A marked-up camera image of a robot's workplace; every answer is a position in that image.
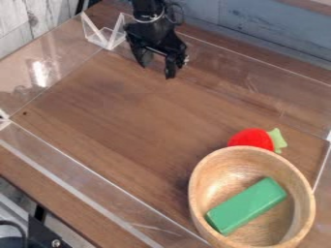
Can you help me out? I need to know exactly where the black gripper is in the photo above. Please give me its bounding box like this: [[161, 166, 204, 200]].
[[125, 15, 188, 79]]

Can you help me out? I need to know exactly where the red plush tomato toy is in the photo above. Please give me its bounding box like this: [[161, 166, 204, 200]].
[[228, 128, 289, 153]]

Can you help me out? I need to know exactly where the wooden bowl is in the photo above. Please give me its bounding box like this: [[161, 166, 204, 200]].
[[188, 146, 316, 248]]

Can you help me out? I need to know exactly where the green rectangular block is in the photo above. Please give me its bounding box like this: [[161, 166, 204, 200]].
[[205, 177, 288, 235]]

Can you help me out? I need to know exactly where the black clamp with screw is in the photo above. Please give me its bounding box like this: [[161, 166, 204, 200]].
[[26, 214, 75, 248]]

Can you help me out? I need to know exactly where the clear acrylic back wall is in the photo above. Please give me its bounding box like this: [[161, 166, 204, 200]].
[[122, 13, 331, 139]]

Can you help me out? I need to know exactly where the clear acrylic wall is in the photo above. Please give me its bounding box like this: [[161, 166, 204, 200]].
[[0, 120, 210, 248], [122, 13, 331, 139]]

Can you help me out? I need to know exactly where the clear acrylic corner bracket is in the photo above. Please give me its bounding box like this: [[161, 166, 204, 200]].
[[81, 13, 126, 50]]

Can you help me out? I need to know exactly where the clear acrylic front wall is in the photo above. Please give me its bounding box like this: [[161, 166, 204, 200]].
[[0, 120, 210, 248]]

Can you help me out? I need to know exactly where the black cable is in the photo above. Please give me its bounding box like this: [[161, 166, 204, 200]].
[[0, 221, 30, 248]]

